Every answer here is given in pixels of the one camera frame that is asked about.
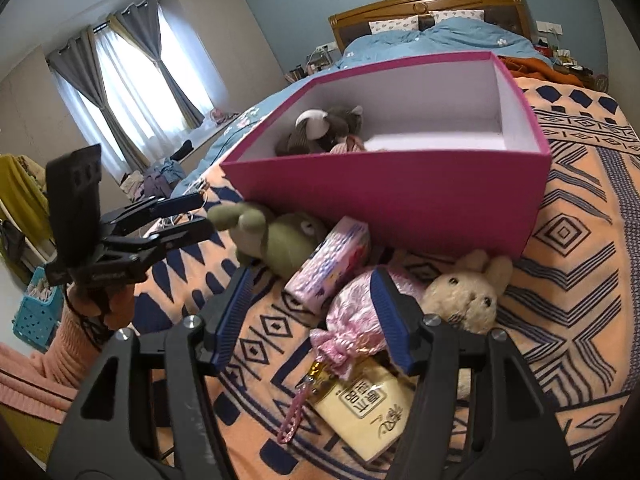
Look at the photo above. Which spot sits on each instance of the blue plastic basket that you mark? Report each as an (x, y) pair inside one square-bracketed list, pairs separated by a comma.
[(37, 310)]

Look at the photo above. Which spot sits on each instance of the wooden headboard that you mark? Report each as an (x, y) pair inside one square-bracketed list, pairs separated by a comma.
[(425, 2)]

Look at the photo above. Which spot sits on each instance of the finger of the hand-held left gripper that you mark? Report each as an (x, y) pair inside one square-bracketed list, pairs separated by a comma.
[(170, 205), (180, 235)]

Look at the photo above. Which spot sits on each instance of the orange patterned blanket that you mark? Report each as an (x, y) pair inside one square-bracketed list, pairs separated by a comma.
[(570, 260)]

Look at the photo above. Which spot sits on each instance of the white patterned pillow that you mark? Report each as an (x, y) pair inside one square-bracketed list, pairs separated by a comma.
[(392, 24), (457, 16)]

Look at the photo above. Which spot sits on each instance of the green plush frog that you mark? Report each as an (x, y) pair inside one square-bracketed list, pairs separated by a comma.
[(280, 245)]

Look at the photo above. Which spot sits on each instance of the pink tissue pack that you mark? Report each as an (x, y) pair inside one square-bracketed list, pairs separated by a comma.
[(332, 262)]

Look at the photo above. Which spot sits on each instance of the orange cloth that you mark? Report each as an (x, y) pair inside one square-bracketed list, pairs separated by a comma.
[(530, 67)]

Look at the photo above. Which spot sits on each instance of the person's left hand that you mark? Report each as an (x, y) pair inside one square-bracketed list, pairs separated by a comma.
[(122, 307)]

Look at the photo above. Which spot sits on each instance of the yellow tissue pack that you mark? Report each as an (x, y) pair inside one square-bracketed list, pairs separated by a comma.
[(365, 415)]

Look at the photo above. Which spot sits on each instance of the white sheer curtain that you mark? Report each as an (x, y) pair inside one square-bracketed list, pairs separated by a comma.
[(130, 90)]

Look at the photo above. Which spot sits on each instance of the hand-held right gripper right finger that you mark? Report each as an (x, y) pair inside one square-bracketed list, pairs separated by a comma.
[(392, 321)]

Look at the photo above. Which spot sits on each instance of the yellow garment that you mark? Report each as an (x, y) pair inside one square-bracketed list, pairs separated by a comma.
[(22, 190)]

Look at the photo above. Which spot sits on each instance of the cream plush bunny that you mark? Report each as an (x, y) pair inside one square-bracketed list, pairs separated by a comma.
[(465, 300)]

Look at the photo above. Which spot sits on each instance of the pile of clothes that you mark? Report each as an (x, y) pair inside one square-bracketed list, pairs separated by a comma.
[(155, 175)]

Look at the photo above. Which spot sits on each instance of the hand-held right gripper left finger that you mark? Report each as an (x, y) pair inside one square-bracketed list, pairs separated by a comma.
[(234, 306)]

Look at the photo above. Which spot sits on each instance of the pink crochet toy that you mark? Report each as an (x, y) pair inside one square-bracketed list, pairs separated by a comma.
[(347, 145)]

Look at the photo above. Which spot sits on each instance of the pink cardboard box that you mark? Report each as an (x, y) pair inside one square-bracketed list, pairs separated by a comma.
[(400, 195)]

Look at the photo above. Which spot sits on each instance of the grey plush toy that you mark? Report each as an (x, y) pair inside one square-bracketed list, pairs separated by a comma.
[(320, 125)]

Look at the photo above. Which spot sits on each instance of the grey curtain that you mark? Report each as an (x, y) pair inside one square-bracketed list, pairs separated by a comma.
[(145, 25), (75, 75)]

